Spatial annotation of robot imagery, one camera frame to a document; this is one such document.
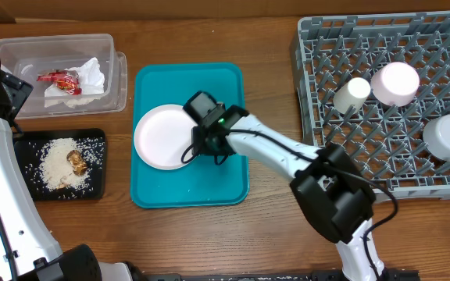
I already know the large white plate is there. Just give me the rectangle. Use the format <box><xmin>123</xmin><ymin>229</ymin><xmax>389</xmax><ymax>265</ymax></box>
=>
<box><xmin>134</xmin><ymin>104</ymin><xmax>196</xmax><ymax>170</ymax></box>

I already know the red snack wrapper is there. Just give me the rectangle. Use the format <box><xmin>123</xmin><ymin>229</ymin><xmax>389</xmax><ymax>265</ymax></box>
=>
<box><xmin>37</xmin><ymin>70</ymin><xmax>82</xmax><ymax>95</ymax></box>

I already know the brown food scrap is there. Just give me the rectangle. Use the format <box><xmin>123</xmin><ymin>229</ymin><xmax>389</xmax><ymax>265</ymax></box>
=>
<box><xmin>66</xmin><ymin>150</ymin><xmax>88</xmax><ymax>176</ymax></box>

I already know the white cup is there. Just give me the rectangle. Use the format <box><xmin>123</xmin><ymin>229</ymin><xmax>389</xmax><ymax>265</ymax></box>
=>
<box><xmin>333</xmin><ymin>77</ymin><xmax>371</xmax><ymax>114</ymax></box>

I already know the small white plate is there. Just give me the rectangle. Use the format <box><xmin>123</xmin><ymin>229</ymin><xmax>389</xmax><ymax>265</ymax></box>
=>
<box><xmin>370</xmin><ymin>62</ymin><xmax>420</xmax><ymax>107</ymax></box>

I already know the grey small bowl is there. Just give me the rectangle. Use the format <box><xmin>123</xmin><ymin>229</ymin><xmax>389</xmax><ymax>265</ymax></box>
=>
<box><xmin>423</xmin><ymin>114</ymin><xmax>450</xmax><ymax>162</ymax></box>

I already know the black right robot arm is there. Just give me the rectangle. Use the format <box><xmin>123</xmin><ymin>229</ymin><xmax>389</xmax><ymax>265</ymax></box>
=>
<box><xmin>183</xmin><ymin>91</ymin><xmax>386</xmax><ymax>280</ymax></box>

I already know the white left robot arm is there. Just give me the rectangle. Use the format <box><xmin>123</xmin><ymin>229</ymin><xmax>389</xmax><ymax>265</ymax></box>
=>
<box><xmin>0</xmin><ymin>59</ymin><xmax>145</xmax><ymax>281</ymax></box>

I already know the black food waste tray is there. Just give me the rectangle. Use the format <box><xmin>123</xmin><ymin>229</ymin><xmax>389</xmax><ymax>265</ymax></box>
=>
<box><xmin>13</xmin><ymin>128</ymin><xmax>107</xmax><ymax>201</ymax></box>

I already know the clear plastic waste bin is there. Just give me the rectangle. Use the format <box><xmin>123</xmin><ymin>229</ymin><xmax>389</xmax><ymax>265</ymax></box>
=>
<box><xmin>0</xmin><ymin>34</ymin><xmax>127</xmax><ymax>119</ymax></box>

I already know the grey dishwasher rack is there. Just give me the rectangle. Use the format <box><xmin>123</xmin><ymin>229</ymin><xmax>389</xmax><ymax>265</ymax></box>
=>
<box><xmin>291</xmin><ymin>11</ymin><xmax>450</xmax><ymax>200</ymax></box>

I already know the teal serving tray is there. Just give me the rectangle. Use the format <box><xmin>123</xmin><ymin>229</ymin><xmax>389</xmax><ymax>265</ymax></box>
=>
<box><xmin>130</xmin><ymin>62</ymin><xmax>249</xmax><ymax>208</ymax></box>

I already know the pile of white rice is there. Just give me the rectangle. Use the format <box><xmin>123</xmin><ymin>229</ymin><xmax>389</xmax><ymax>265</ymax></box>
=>
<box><xmin>23</xmin><ymin>137</ymin><xmax>105</xmax><ymax>191</ymax></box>

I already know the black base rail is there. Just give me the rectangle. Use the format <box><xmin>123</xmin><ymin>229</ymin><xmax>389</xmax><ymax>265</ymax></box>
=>
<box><xmin>145</xmin><ymin>269</ymin><xmax>420</xmax><ymax>281</ymax></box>

